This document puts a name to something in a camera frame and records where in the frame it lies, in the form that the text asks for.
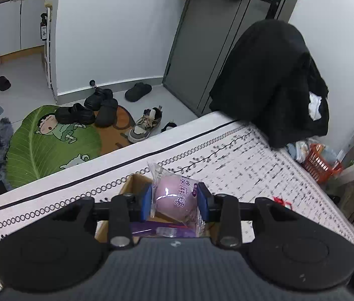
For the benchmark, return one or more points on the grey door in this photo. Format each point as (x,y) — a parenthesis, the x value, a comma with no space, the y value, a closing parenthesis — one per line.
(202,53)

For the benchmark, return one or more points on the black coat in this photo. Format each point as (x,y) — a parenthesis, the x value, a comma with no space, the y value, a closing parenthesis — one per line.
(264,78)

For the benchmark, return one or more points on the pale purple mochi packet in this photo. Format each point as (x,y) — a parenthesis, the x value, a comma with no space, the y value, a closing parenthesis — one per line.
(172,199)

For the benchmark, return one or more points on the black door stopper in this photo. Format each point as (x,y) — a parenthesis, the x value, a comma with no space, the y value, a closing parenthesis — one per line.
(93,83)

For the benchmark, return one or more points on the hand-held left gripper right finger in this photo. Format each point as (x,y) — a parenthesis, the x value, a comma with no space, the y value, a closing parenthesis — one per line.
(203,203)

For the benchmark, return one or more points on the grey beige sneaker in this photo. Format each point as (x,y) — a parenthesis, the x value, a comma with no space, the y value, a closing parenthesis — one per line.
(144,127)

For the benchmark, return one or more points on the black clog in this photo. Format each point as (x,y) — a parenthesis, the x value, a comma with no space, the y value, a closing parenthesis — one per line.
(106,114)
(137,91)
(73,114)
(98,95)

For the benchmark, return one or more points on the black spray bottle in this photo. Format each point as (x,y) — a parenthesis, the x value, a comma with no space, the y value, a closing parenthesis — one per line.
(44,29)

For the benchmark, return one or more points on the brown cardboard box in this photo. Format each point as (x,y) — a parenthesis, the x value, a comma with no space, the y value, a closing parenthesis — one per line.
(133,183)

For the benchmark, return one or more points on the dark purple snack packet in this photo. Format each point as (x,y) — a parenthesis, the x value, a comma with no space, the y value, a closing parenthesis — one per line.
(145,229)

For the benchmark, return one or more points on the small black shoe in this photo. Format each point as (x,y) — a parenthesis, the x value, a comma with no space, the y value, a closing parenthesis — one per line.
(168,127)

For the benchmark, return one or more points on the light blue packet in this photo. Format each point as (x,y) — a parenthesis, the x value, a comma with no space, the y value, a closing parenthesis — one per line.
(293,150)

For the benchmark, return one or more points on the blue fluffy item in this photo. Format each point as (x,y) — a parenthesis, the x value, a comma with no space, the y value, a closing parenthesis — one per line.
(329,155)

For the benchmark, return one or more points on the white narrow rack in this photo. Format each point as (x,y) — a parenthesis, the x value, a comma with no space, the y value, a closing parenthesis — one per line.
(50,53)

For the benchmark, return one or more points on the red plastic basket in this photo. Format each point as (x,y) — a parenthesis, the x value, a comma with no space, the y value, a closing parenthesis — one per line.
(318,166)

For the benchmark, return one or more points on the white kitchen cabinet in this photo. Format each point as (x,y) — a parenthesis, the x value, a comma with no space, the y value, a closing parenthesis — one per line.
(13,28)

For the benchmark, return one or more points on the white crumpled cloth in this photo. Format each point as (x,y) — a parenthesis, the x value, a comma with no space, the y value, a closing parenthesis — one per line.
(315,106)

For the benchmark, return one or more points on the black slipper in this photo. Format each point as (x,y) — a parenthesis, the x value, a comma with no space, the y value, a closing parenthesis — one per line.
(2,83)

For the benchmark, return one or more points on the red and teal snack packet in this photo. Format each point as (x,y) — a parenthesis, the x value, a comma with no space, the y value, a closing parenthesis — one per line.
(282,202)

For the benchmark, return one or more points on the green leaf cartoon rug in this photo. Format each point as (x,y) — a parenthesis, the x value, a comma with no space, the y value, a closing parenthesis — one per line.
(39,150)

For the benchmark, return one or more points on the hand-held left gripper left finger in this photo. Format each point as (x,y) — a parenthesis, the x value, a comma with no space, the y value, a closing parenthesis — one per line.
(147,203)

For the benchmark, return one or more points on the white printed tablecloth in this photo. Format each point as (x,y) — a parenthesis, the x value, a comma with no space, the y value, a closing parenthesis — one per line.
(227,163)

